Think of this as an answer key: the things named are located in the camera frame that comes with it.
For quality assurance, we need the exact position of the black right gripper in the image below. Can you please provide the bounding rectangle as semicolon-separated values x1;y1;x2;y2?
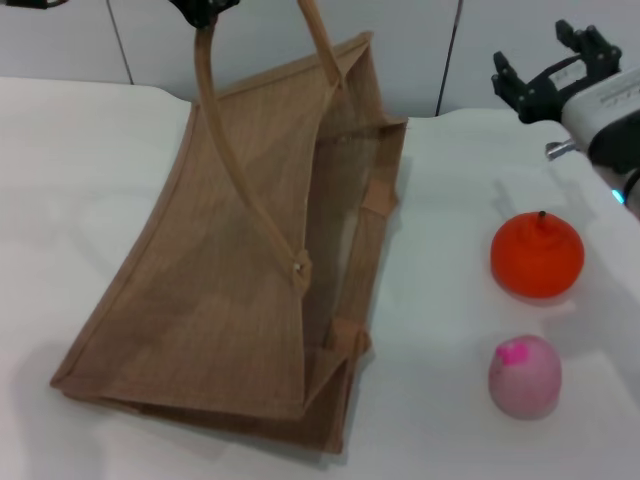
491;19;624;124

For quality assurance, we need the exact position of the orange fruit with stem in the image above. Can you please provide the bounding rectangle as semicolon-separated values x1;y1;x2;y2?
489;210;585;300

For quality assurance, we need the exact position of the brown jute handbag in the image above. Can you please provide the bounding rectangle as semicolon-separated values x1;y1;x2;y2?
49;0;411;456

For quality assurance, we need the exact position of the pink peach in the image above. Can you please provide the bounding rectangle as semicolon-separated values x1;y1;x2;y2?
488;333;562;420

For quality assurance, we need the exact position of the reddish wall cable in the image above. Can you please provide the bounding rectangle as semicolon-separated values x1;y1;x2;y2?
106;0;135;86

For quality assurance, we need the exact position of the dark wall cable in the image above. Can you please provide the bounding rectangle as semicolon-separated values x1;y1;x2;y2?
436;0;464;119

